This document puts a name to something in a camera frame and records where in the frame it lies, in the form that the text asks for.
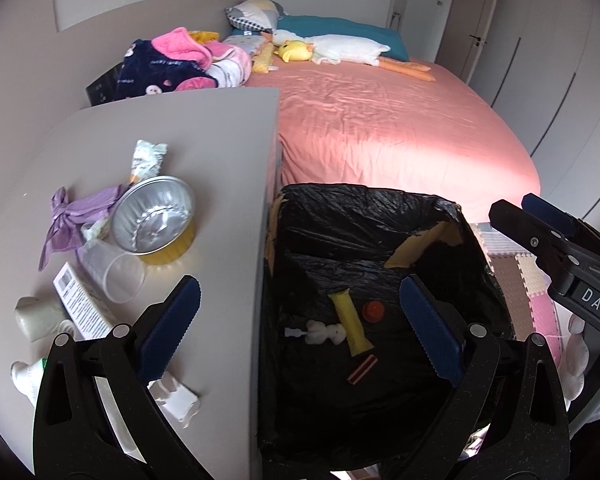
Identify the yellow duck plush toy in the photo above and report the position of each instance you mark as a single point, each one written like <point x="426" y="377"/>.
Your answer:
<point x="295" y="51"/>

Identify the clear plastic cup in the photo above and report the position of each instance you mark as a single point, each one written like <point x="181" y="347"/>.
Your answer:
<point x="115" y="272"/>

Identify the pink white striped blanket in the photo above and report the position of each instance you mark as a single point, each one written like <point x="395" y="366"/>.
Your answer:
<point x="230" y="67"/>

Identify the silver snack wrapper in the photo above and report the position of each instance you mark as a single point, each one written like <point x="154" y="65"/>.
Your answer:
<point x="147" y="157"/>

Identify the teal pillow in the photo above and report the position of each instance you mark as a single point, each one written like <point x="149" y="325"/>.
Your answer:
<point x="340" y="26"/>

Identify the pink fleece towel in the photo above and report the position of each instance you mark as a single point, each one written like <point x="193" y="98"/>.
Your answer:
<point x="180" y="42"/>

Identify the white wardrobe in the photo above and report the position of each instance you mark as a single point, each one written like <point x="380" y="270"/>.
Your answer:
<point x="560" y="85"/>

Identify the white cotton swab bundle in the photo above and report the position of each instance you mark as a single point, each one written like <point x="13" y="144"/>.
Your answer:
<point x="320" y="332"/>

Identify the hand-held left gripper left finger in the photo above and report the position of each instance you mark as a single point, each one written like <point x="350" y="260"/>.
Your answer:
<point x="172" y="325"/>

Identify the red striped wrapper strip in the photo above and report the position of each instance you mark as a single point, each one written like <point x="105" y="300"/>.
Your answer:
<point x="363" y="370"/>

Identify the black wall socket panel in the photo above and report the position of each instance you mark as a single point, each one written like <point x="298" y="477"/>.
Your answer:
<point x="100" y="87"/>

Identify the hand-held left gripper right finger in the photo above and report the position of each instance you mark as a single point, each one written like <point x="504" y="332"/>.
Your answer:
<point x="430" y="330"/>

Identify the white box with barcode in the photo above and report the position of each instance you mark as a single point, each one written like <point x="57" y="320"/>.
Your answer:
<point x="80" y="300"/>

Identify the white goose plush toy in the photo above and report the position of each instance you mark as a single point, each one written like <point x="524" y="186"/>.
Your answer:
<point x="345" y="47"/>

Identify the bed with pink sheet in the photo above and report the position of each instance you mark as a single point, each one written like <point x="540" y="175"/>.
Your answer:
<point x="380" y="125"/>

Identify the white tube with green band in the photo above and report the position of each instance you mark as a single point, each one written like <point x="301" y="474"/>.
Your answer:
<point x="27" y="375"/>

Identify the bin with black bag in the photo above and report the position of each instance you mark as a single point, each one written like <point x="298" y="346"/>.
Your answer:
<point x="330" y="240"/>

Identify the patterned grey yellow pillow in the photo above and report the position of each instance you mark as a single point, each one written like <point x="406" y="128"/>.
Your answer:
<point x="252" y="15"/>

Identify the small yellow plush toy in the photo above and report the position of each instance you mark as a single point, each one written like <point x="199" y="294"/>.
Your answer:
<point x="204" y="36"/>

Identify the yellow snack packet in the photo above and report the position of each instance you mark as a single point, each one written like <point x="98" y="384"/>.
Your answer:
<point x="350" y="325"/>

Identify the yellow corn plush toy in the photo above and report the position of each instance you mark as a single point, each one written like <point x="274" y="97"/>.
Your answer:
<point x="262" y="60"/>

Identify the navy printed fleece blanket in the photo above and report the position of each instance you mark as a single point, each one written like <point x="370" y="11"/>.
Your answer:
<point x="145" y="70"/>

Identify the foil bowl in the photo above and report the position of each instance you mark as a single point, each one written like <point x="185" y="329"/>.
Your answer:
<point x="150" y="215"/>

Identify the purple cloth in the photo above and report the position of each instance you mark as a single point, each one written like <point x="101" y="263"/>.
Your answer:
<point x="65" y="225"/>

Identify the grey dotted small pillow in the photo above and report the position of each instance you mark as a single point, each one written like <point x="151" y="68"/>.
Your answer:
<point x="242" y="45"/>

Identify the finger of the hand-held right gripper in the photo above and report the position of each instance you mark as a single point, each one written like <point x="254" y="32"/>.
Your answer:
<point x="530" y="235"/>
<point x="550" y="212"/>

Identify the beige room door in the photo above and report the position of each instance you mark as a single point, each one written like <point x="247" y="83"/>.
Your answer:
<point x="480" y="10"/>

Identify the red bottle cap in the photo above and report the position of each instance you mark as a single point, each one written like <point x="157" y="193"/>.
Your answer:
<point x="373" y="311"/>

